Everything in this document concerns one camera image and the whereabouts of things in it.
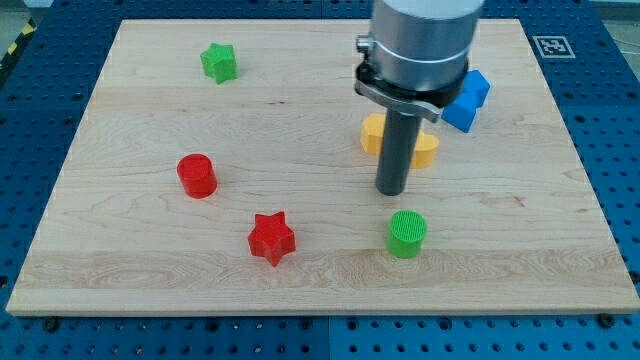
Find red star block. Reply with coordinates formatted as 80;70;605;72
248;211;296;267

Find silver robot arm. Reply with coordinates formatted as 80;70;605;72
354;0;484;196

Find yellow black hazard tape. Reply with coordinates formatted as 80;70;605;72
1;18;37;71

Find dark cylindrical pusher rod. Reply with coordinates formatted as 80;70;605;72
375;109;422;196

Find blue angular block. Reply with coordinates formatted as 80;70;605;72
441;70;491;133

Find white fiducial marker tag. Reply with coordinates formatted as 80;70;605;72
533;35;575;59

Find black clamp with silver lever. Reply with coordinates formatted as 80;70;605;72
354;35;469;122

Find red cylinder block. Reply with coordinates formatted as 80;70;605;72
176;153;218;199

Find green star block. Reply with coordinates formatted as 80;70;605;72
200;43;238;84

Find wooden board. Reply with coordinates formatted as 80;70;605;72
7;20;639;317

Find green cylinder block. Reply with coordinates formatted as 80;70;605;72
385;210;428;259

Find yellow heart block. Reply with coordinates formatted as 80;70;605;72
360;113;440;169

